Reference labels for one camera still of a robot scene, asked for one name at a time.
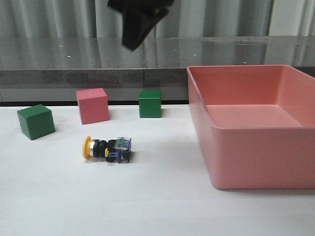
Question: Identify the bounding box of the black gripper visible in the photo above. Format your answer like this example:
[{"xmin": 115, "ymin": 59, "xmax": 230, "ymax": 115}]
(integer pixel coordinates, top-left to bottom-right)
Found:
[{"xmin": 107, "ymin": 0, "xmax": 175, "ymax": 51}]

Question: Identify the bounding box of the yellow push button switch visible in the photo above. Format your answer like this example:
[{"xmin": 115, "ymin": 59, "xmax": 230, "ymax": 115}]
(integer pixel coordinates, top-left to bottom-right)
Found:
[{"xmin": 82, "ymin": 136, "xmax": 132, "ymax": 163}]

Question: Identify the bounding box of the right green wooden cube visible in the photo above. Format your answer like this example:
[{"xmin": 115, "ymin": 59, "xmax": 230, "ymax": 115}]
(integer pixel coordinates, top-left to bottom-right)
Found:
[{"xmin": 138, "ymin": 90, "xmax": 161, "ymax": 118}]

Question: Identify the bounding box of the green wooden cube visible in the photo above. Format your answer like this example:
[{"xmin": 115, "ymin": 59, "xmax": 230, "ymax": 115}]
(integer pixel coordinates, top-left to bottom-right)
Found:
[
  {"xmin": 138, "ymin": 90, "xmax": 161, "ymax": 118},
  {"xmin": 17, "ymin": 104, "xmax": 56, "ymax": 140}
]

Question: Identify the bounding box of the pink wooden cube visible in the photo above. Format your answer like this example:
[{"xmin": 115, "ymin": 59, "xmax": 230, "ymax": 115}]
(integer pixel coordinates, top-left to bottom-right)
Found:
[{"xmin": 76, "ymin": 88, "xmax": 110, "ymax": 125}]

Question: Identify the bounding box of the dark glossy counter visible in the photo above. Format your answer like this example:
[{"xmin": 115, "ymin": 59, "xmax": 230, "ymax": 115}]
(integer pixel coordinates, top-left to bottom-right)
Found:
[{"xmin": 0, "ymin": 36, "xmax": 315, "ymax": 106}]

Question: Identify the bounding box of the grey curtain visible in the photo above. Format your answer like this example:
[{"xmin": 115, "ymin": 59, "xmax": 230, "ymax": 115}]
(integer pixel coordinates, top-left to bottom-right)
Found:
[{"xmin": 0, "ymin": 0, "xmax": 315, "ymax": 38}]

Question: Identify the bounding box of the left green wooden cube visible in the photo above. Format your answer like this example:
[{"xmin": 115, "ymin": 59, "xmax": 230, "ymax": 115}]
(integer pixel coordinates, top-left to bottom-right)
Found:
[{"xmin": 17, "ymin": 104, "xmax": 56, "ymax": 140}]

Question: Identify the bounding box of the pink plastic bin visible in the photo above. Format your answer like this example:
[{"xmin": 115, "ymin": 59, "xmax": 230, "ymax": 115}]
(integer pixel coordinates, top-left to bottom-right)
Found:
[{"xmin": 187, "ymin": 65, "xmax": 315, "ymax": 189}]

